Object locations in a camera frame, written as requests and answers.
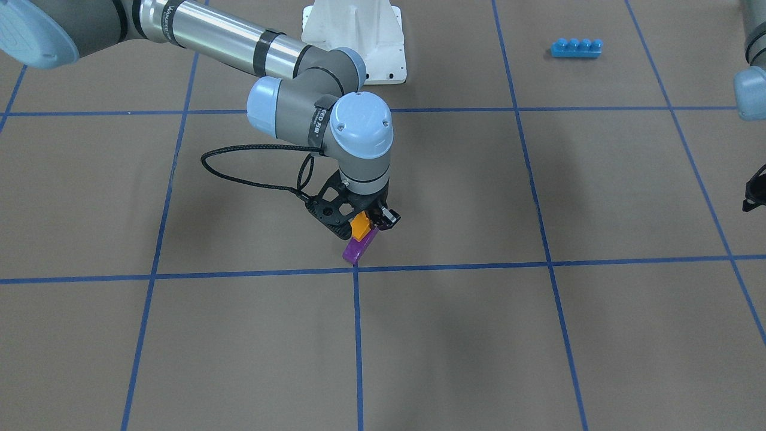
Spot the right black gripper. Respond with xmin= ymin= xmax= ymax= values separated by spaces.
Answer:
xmin=342 ymin=182 xmax=400 ymax=231

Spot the orange trapezoid block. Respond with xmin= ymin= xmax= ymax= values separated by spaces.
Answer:
xmin=350 ymin=212 xmax=374 ymax=242

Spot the purple trapezoid block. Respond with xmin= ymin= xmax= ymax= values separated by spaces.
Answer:
xmin=342 ymin=228 xmax=379 ymax=265

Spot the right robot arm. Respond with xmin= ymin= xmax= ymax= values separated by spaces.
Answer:
xmin=2 ymin=1 xmax=400 ymax=239

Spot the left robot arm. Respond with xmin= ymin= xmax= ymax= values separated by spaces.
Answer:
xmin=733 ymin=1 xmax=765 ymax=213

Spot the long blue studded block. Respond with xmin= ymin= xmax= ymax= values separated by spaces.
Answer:
xmin=550 ymin=38 xmax=604 ymax=58

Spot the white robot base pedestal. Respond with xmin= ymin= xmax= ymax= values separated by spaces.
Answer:
xmin=301 ymin=1 xmax=408 ymax=86

